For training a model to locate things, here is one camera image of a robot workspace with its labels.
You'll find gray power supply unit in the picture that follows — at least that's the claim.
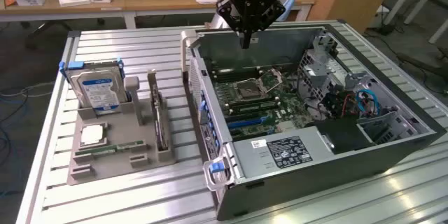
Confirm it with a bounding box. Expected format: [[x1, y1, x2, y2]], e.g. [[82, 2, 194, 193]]
[[232, 125, 337, 180]]

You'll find gray metal disk bay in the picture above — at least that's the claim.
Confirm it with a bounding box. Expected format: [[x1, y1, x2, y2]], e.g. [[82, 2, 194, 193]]
[[356, 110, 421, 146]]

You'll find green graphics card with fan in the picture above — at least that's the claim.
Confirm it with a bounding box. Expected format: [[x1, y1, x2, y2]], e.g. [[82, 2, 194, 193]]
[[146, 68, 173, 154]]

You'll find blue case handle latch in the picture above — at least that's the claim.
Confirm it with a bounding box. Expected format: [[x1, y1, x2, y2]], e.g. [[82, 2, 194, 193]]
[[206, 162, 225, 175]]

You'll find gray parts rack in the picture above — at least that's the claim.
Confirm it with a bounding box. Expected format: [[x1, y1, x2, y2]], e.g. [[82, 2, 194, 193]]
[[65, 76, 176, 187]]

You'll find green motherboard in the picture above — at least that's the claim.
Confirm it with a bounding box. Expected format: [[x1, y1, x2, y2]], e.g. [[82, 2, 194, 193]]
[[208, 64, 316, 141]]

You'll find green RAM stick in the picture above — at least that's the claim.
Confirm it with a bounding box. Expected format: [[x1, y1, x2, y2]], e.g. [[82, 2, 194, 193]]
[[74, 141, 146, 157]]

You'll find hard disk in blue caddy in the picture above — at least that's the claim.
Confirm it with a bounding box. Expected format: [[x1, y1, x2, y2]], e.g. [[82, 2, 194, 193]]
[[58, 57, 128, 116]]

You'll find blue expansion slot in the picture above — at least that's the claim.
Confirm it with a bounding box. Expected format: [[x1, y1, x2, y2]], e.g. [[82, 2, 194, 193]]
[[225, 115, 264, 131]]

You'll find empty black RAM slot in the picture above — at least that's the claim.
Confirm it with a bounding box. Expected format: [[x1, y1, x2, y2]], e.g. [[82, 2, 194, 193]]
[[228, 106, 281, 118]]

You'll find red disk wire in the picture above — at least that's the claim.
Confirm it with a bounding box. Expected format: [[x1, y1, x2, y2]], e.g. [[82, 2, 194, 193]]
[[341, 93, 354, 116]]

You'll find black plastic air shroud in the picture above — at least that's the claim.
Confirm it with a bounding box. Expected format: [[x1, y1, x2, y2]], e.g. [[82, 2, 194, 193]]
[[312, 117, 376, 156]]

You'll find silver CPU chip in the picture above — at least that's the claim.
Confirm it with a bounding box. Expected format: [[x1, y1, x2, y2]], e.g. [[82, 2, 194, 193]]
[[80, 124, 106, 146]]

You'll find gray perforated drive cage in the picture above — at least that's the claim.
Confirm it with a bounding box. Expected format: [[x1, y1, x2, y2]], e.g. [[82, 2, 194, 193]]
[[296, 28, 352, 99]]

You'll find installed RAM stick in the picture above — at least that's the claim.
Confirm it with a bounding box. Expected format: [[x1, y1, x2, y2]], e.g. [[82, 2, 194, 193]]
[[228, 99, 277, 111]]

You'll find CPU socket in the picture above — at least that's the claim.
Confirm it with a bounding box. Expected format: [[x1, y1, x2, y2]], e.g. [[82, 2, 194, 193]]
[[234, 78, 268, 102]]

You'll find blue disk wire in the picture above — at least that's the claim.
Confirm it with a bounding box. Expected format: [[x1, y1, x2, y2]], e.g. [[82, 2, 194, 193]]
[[354, 88, 382, 118]]

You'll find black open PC case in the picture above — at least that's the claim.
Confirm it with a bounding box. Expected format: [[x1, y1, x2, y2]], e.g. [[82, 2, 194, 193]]
[[178, 20, 448, 222]]

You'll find metal socket cover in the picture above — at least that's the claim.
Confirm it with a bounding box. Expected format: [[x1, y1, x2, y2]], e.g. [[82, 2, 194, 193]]
[[257, 67, 285, 95]]

